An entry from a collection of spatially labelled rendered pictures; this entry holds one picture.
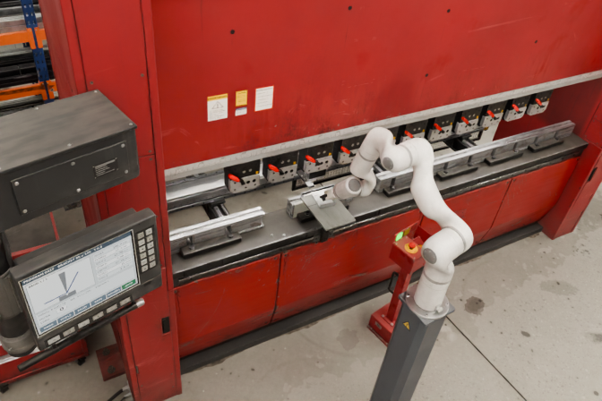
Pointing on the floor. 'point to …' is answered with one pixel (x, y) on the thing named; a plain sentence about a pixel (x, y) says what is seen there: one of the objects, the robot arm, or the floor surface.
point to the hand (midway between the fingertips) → (329, 196)
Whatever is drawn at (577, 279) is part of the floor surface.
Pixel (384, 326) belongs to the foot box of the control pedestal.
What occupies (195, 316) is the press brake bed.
